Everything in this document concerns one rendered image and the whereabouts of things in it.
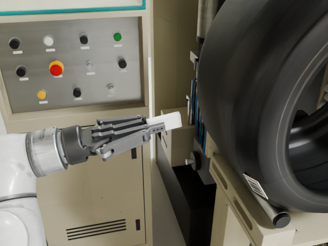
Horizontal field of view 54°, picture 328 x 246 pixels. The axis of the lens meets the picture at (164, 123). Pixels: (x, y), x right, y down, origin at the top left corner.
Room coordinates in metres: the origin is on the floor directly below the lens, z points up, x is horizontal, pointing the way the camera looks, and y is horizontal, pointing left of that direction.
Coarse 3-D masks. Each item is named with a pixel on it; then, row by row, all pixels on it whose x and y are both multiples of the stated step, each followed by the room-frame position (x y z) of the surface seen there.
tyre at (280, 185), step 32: (256, 0) 0.62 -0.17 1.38; (288, 0) 0.55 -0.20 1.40; (320, 0) 0.52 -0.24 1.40; (224, 32) 0.65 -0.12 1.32; (256, 32) 0.55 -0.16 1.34; (288, 32) 0.51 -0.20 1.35; (320, 32) 0.50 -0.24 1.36; (224, 64) 0.59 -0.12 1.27; (256, 64) 0.51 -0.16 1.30; (288, 64) 0.49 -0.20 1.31; (320, 64) 0.49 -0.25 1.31; (224, 96) 0.55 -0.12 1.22; (256, 96) 0.50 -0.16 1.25; (288, 96) 0.49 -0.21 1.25; (224, 128) 0.54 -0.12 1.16; (256, 128) 0.49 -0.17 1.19; (288, 128) 0.49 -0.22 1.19; (320, 128) 0.84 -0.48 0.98; (256, 160) 0.49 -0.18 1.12; (288, 160) 0.49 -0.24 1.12; (320, 160) 0.75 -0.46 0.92; (288, 192) 0.50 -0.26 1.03; (320, 192) 0.53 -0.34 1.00
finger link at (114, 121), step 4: (128, 116) 0.59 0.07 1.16; (132, 116) 0.59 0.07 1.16; (136, 116) 0.59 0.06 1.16; (140, 116) 0.58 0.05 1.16; (96, 120) 0.59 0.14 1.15; (100, 120) 0.59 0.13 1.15; (104, 120) 0.59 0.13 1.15; (108, 120) 0.58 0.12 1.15; (112, 120) 0.58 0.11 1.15; (116, 120) 0.58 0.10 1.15; (120, 120) 0.58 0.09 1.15; (124, 120) 0.58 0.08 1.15; (128, 120) 0.58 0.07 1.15; (132, 120) 0.58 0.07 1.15
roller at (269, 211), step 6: (246, 186) 0.68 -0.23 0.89; (252, 192) 0.64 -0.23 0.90; (258, 198) 0.61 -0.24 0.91; (264, 204) 0.59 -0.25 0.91; (270, 204) 0.58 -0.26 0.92; (264, 210) 0.58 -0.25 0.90; (270, 210) 0.56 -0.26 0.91; (276, 210) 0.56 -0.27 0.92; (282, 210) 0.55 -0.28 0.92; (270, 216) 0.55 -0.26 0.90; (276, 216) 0.54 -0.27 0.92; (282, 216) 0.54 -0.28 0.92; (288, 216) 0.54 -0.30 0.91; (276, 222) 0.53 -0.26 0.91; (282, 222) 0.54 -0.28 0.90; (288, 222) 0.54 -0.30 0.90
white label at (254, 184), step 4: (244, 176) 0.51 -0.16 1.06; (248, 180) 0.51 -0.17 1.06; (252, 180) 0.49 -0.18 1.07; (252, 184) 0.50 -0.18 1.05; (256, 184) 0.49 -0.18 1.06; (252, 188) 0.51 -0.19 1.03; (256, 188) 0.50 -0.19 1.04; (260, 188) 0.48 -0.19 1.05; (256, 192) 0.51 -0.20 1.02; (260, 192) 0.49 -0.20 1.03; (264, 192) 0.48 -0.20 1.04; (264, 196) 0.49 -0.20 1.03
